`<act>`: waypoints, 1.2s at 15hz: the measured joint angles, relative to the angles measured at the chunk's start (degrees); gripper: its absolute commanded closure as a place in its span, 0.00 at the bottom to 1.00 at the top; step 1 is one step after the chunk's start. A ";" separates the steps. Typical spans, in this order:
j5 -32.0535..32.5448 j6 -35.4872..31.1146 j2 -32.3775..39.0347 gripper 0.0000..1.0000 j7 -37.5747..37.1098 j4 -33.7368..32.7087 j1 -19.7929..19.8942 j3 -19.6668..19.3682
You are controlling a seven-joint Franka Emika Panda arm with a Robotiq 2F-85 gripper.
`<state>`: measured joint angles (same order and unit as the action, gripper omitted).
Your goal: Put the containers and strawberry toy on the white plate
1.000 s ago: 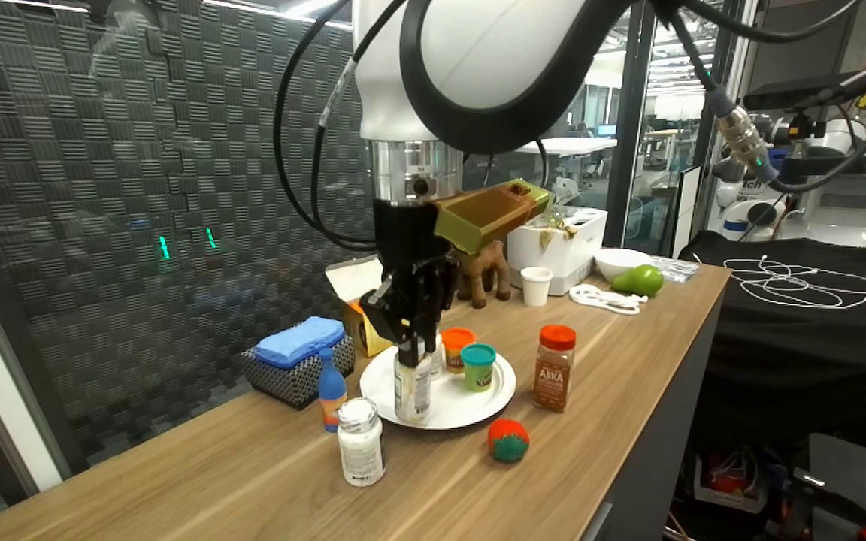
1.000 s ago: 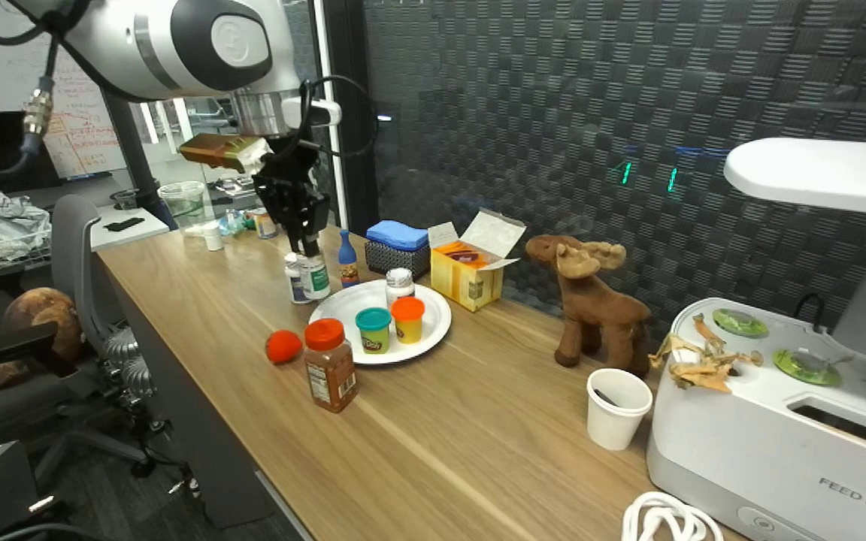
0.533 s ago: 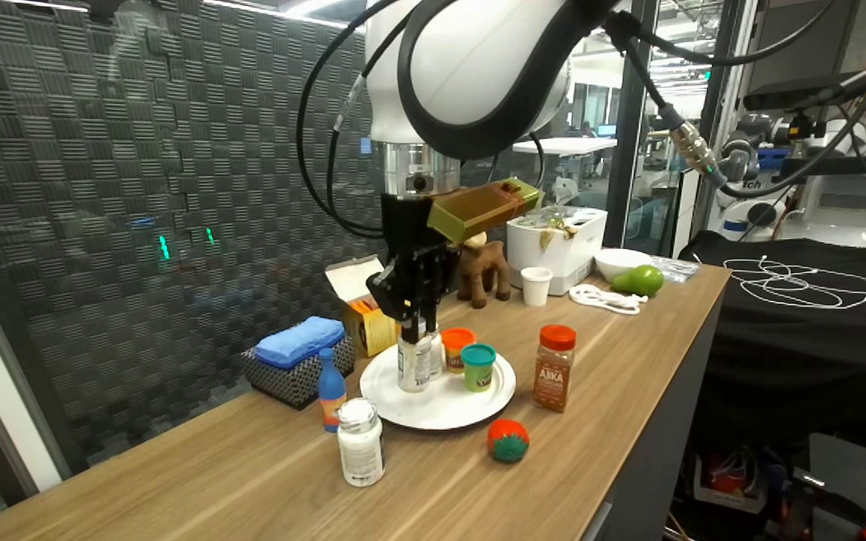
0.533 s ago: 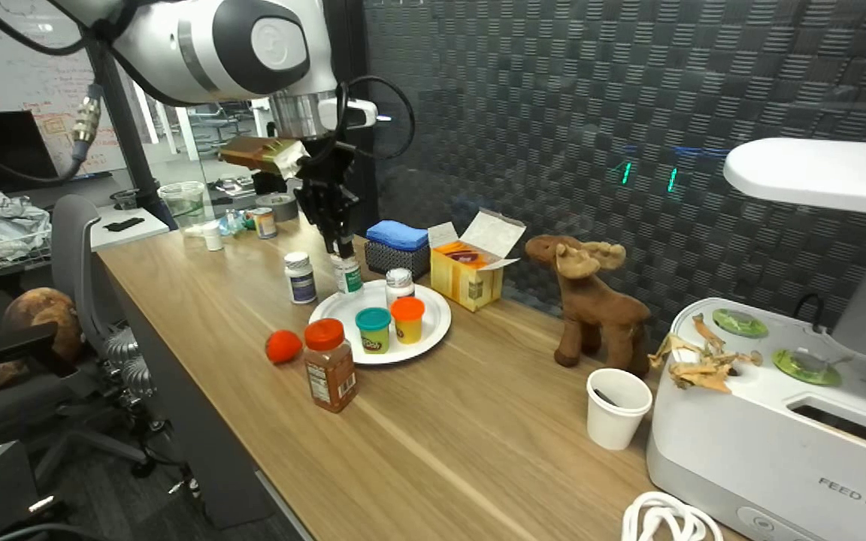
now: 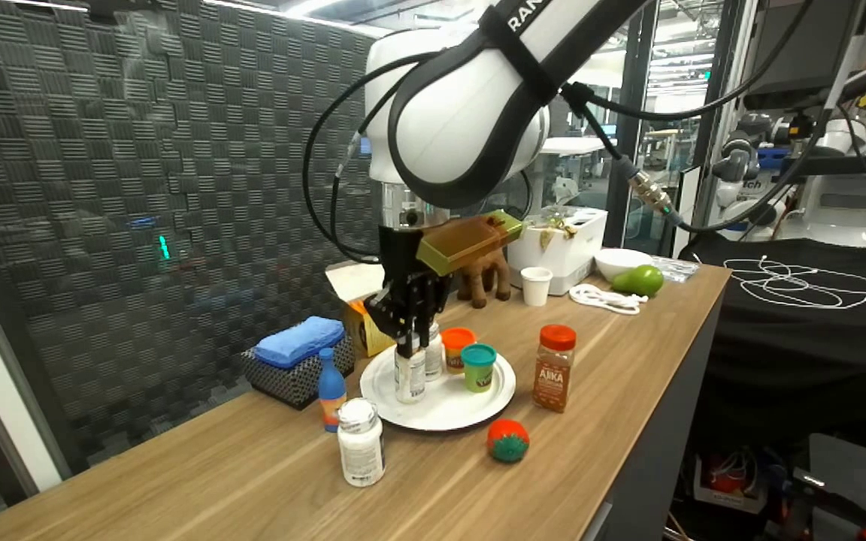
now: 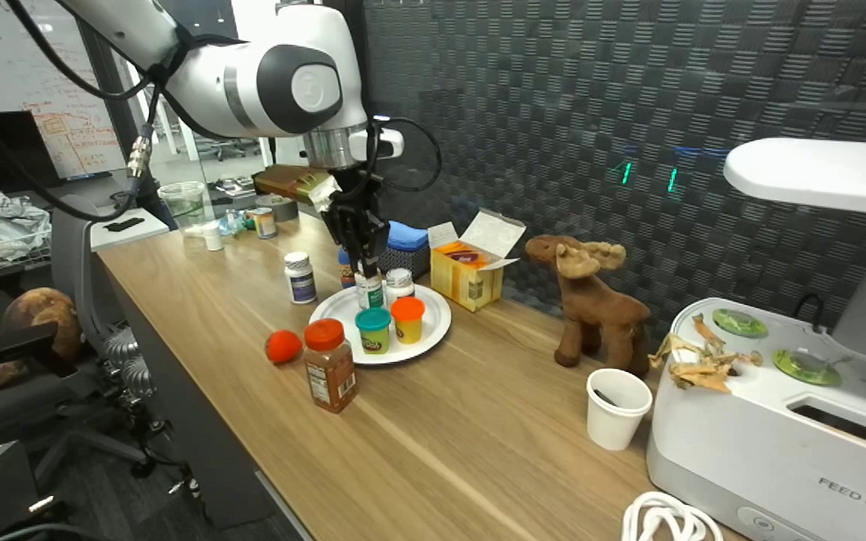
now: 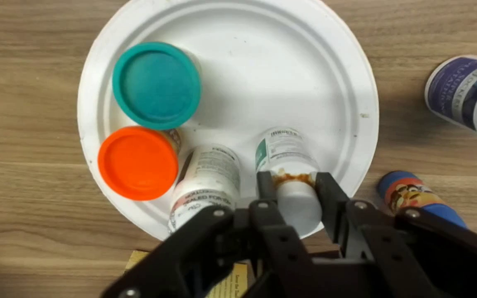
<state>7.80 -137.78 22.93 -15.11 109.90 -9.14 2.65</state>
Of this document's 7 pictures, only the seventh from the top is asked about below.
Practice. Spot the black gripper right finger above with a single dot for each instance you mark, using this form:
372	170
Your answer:
414	253

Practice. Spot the small blue squeeze bottle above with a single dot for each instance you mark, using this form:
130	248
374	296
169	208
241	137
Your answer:
409	190

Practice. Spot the white paper plate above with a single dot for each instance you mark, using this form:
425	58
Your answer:
281	71

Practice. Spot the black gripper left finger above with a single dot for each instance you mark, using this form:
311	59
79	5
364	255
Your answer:
193	253

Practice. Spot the white pill bottle blue label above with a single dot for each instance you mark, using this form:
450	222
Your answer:
463	92

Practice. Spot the teal lid play-dough tub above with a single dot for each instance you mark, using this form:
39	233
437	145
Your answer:
155	84

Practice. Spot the white pill bottle green label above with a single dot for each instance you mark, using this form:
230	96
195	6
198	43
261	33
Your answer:
281	149

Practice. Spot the small white bottle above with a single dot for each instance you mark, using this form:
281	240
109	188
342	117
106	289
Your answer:
205	175

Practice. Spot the orange lid play-dough tub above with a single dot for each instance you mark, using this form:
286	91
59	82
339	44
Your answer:
137	162

